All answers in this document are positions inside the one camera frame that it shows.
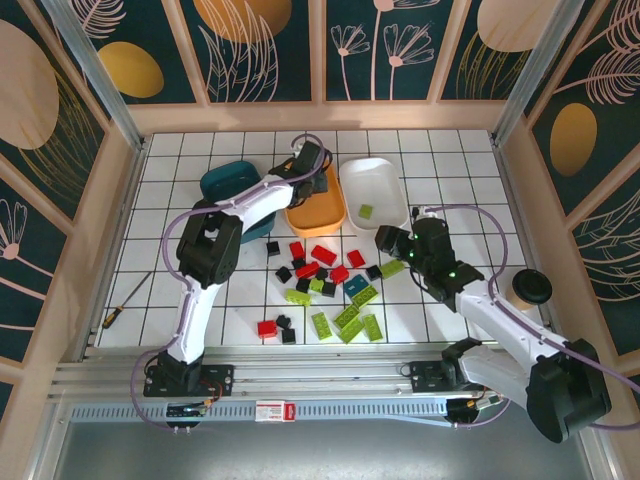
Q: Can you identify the orange plastic container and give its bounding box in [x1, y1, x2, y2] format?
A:
[284, 163, 346, 239]

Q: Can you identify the white plastic container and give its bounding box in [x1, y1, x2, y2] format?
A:
[339, 157, 410, 233]

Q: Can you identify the long red lego brick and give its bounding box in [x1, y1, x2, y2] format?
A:
[310, 244, 338, 266]

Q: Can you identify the teal plastic container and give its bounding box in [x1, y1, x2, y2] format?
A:
[199, 159, 277, 245]

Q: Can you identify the black controller board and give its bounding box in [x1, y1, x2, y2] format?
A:
[167, 402, 209, 419]
[452, 397, 501, 417]

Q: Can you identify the yellow and black screwdriver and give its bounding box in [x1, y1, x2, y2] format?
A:
[102, 272, 151, 330]

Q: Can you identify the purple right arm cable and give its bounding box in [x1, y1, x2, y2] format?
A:
[414, 203, 640, 431]

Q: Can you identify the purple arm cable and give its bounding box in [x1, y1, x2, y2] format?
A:
[414, 203, 640, 431]
[129, 132, 334, 431]

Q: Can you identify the aluminium table edge rail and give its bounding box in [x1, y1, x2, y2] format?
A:
[492, 139, 569, 354]
[79, 139, 149, 361]

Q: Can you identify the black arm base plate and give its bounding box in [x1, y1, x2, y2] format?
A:
[143, 363, 236, 397]
[409, 360, 501, 396]

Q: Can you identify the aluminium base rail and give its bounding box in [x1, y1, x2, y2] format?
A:
[49, 344, 590, 401]

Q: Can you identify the grey slotted cable duct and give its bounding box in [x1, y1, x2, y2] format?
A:
[69, 398, 501, 426]

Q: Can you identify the aluminium frame post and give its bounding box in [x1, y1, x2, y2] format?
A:
[39, 0, 147, 151]
[492, 0, 587, 146]

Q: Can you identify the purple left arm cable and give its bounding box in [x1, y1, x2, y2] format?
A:
[129, 132, 334, 431]

